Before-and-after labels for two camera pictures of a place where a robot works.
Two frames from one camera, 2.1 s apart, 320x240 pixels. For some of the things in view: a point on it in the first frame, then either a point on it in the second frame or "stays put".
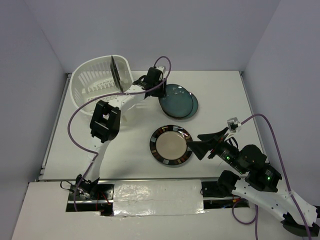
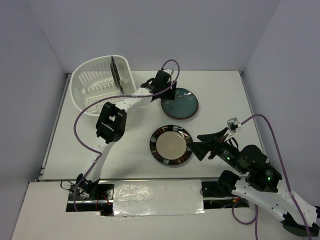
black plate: x=115 y=73 stays put
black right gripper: x=199 y=147 stays put
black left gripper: x=162 y=93 to x=170 y=94
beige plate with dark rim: x=168 y=145 stays put
